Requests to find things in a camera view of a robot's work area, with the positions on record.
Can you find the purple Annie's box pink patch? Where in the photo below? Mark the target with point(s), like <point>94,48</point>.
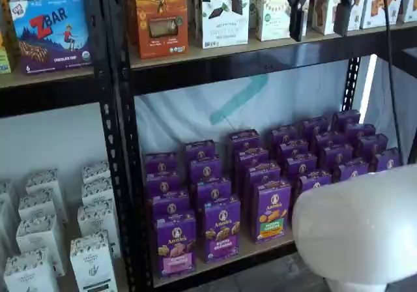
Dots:
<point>176,246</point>

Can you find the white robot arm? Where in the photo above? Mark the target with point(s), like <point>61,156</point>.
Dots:
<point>358,223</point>

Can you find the white box brown crackers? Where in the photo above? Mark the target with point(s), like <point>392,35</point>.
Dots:
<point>321,15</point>

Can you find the plain white snack box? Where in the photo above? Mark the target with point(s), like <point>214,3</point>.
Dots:
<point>357,15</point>

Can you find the white box yellow sun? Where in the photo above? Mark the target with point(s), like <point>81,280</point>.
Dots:
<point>270,11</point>

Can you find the blue white graham cracker box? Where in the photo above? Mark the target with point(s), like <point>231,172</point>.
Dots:
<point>381,5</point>

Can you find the white grey snack box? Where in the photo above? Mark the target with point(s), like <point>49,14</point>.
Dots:
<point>411,2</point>

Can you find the white chocolate thins box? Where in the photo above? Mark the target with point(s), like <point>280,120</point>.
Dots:
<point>224,15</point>

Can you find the purple Annie's snack box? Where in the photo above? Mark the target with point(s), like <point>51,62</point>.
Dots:
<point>160,163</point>
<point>205,169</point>
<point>293,148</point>
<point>213,191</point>
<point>386,161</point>
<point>244,139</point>
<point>335,155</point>
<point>252,156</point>
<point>346,118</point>
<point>371,145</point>
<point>301,165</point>
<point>325,139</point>
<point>283,135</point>
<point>167,204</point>
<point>262,173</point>
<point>312,182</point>
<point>350,171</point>
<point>199,150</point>
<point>360,130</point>
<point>163,182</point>
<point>314,125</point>

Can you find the black metal shelf rack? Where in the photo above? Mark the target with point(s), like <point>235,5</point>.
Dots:
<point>195,77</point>
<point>49,99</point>

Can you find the orange cracker box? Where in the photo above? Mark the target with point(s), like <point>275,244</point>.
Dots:
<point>161,18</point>

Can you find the purple Annie's box green patch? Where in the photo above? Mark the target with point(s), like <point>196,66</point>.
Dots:
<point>272,213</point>

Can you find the purple Annie's bunny grahams box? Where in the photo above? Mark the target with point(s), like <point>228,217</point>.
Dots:
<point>221,233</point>

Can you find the purple Zbar snack box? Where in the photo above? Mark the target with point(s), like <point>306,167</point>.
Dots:
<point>52,34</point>

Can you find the white patterned tea box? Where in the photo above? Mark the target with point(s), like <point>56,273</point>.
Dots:
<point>31,272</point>
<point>39,235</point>
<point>96,172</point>
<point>97,192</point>
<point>6,191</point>
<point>44,181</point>
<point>92,266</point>
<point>37,205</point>
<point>97,220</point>

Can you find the yellow brown snack box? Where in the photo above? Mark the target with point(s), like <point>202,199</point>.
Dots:
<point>6,11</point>

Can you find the green snack box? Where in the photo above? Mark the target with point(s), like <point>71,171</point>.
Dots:
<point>4,60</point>

